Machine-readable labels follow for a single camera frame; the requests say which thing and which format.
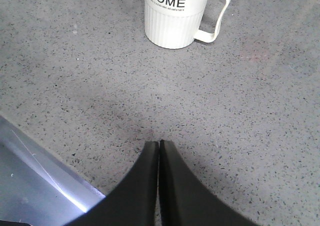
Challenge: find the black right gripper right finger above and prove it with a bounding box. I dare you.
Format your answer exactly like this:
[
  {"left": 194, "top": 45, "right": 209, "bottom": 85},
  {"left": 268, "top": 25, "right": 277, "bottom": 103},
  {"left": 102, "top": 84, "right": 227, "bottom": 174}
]
[{"left": 159, "top": 140, "right": 254, "bottom": 225}]

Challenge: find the cream HOME mug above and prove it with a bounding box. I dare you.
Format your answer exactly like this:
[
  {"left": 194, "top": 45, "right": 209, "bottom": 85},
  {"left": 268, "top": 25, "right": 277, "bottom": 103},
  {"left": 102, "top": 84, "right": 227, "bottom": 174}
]
[{"left": 144, "top": 0, "right": 231, "bottom": 49}]

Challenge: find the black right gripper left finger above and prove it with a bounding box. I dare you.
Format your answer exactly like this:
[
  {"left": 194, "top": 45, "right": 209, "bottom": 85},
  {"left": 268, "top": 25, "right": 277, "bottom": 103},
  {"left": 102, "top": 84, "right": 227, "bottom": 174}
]
[{"left": 67, "top": 141, "right": 160, "bottom": 225}]

